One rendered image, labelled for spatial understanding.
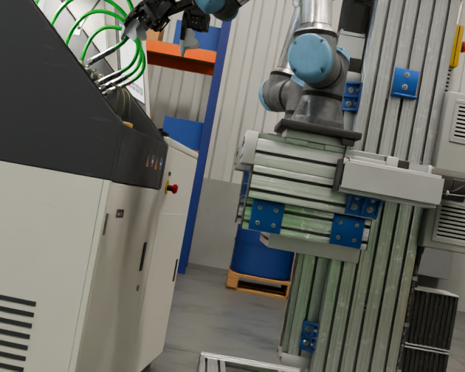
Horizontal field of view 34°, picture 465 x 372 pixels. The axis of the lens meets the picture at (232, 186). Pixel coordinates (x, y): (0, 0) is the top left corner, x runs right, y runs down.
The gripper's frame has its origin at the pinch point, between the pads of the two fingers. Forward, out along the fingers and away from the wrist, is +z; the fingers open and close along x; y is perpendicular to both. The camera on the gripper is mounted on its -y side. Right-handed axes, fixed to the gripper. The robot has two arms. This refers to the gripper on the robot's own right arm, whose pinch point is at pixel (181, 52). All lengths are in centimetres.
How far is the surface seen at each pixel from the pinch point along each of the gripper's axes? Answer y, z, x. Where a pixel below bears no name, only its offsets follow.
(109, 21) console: -34.6, -12.5, 28.2
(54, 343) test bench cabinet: -10, 92, -47
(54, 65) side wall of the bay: -24, 17, -47
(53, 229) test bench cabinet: -16, 61, -47
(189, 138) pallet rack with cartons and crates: -82, -8, 510
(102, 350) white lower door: -3, 97, -21
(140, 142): -3.0, 32.9, -20.4
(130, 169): -3.0, 41.5, -27.1
